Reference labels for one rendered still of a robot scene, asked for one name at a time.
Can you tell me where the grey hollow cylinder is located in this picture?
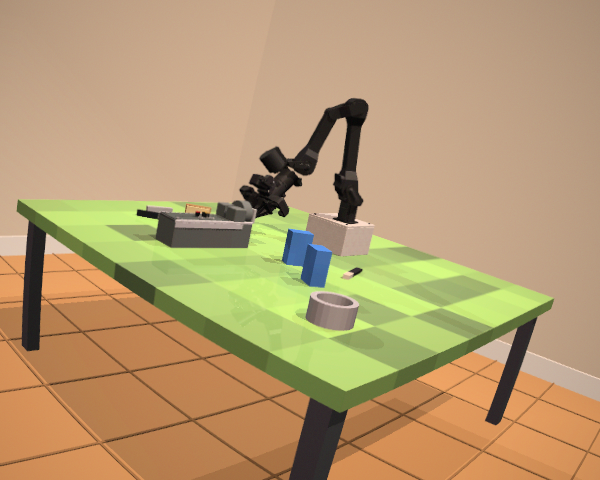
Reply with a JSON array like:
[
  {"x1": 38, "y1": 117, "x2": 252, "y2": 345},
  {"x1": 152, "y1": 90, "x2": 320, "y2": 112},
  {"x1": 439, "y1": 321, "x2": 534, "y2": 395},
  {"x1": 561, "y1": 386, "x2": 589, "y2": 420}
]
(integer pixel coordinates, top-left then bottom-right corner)
[{"x1": 305, "y1": 291, "x2": 359, "y2": 331}]

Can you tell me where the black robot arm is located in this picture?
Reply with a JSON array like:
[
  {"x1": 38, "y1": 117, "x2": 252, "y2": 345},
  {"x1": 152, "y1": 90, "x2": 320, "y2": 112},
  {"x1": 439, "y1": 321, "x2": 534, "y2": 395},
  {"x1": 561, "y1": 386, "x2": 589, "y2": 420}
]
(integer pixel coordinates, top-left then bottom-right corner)
[{"x1": 249, "y1": 98, "x2": 369, "y2": 224}]

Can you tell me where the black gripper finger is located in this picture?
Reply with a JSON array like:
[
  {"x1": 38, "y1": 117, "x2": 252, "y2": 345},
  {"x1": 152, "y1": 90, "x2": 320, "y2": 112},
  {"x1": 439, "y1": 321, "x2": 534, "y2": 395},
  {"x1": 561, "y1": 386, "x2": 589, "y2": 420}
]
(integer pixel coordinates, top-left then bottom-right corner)
[
  {"x1": 247, "y1": 193, "x2": 257, "y2": 208},
  {"x1": 253, "y1": 197, "x2": 273, "y2": 218}
]

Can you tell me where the blue rectangular block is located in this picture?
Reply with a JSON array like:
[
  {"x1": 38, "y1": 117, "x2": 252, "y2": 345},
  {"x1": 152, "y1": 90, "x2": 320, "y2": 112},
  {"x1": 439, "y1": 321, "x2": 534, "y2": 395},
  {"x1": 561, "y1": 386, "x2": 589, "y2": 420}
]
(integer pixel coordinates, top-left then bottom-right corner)
[
  {"x1": 282, "y1": 229, "x2": 314, "y2": 267},
  {"x1": 300, "y1": 244, "x2": 332, "y2": 288}
]

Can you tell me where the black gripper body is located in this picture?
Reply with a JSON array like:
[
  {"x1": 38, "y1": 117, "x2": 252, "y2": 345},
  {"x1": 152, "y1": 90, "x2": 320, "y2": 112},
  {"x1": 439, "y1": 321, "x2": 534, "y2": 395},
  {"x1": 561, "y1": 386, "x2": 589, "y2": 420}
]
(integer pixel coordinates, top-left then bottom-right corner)
[{"x1": 239, "y1": 178, "x2": 289, "y2": 218}]

